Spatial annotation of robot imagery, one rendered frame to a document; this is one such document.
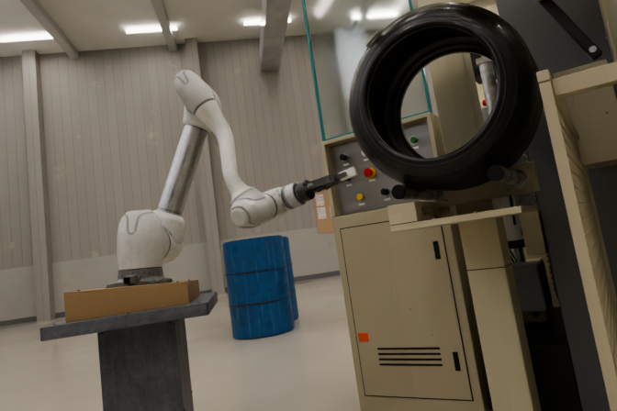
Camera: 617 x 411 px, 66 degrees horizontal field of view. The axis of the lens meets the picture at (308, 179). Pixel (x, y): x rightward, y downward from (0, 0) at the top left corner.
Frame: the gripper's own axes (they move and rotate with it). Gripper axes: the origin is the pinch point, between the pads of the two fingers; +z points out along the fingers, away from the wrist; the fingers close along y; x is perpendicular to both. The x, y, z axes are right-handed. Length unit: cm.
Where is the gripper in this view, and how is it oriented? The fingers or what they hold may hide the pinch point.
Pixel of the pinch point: (348, 173)
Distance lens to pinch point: 162.7
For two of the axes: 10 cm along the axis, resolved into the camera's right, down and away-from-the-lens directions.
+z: 8.0, -3.3, -5.0
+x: 2.6, 9.4, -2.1
